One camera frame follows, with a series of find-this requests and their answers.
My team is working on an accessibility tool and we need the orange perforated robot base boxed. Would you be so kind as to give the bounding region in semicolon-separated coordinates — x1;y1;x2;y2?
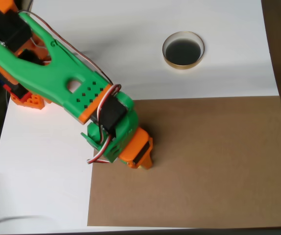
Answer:
8;90;46;111

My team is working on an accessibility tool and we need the round dish with gold rim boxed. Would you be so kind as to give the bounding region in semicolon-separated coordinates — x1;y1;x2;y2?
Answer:
162;30;205;70

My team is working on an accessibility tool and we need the brown cardboard sheet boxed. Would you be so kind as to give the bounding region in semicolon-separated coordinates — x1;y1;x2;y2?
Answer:
87;95;281;228

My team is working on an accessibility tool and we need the white board sheet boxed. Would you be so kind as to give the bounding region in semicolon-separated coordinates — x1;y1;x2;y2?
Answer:
0;0;281;235

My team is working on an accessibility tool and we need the white red black servo cable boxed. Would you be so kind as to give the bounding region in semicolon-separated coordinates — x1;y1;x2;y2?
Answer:
18;9;123;165

